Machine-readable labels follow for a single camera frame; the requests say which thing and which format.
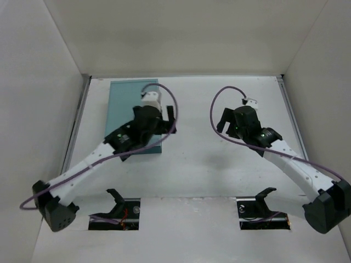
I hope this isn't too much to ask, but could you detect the teal makeup organizer box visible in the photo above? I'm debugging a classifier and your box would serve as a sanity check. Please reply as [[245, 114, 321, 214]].
[[104, 79, 163, 156]]

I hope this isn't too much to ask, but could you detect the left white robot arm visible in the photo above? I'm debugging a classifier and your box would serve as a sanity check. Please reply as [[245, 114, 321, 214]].
[[32, 105, 178, 232]]

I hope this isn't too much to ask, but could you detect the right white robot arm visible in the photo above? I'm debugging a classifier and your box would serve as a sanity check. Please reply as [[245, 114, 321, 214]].
[[216, 106, 350, 234]]

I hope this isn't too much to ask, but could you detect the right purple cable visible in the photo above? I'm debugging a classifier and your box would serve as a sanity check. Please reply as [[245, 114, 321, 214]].
[[210, 86, 343, 222]]

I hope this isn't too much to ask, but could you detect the purple cable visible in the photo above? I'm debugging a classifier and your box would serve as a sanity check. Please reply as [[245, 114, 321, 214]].
[[210, 86, 343, 222], [19, 83, 179, 224]]

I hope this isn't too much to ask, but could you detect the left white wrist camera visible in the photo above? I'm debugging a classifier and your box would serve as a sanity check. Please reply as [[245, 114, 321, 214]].
[[141, 91, 162, 112]]

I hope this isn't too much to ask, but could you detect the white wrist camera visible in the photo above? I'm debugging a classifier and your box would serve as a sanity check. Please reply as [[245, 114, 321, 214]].
[[141, 91, 162, 112], [242, 97, 258, 111]]

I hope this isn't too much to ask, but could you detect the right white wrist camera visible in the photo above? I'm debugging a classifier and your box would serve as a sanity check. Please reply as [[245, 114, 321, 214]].
[[242, 97, 258, 111]]

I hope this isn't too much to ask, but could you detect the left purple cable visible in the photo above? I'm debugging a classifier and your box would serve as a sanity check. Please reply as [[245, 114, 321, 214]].
[[19, 83, 179, 224]]

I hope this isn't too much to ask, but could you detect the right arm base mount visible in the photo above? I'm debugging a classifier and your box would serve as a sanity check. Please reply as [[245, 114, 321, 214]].
[[236, 187, 291, 230]]

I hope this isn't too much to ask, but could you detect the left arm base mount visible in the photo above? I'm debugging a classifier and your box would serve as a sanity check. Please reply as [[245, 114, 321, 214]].
[[88, 189, 141, 231]]

